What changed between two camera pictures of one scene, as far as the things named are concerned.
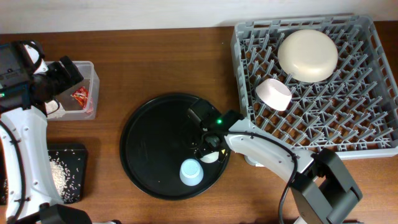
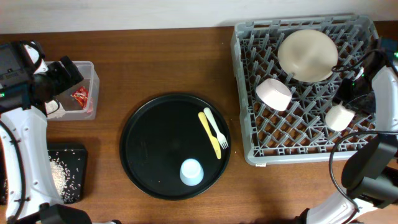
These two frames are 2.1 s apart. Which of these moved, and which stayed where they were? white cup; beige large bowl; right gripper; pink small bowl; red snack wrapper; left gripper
Moved: white cup; right gripper
Stayed: red snack wrapper; beige large bowl; left gripper; pink small bowl
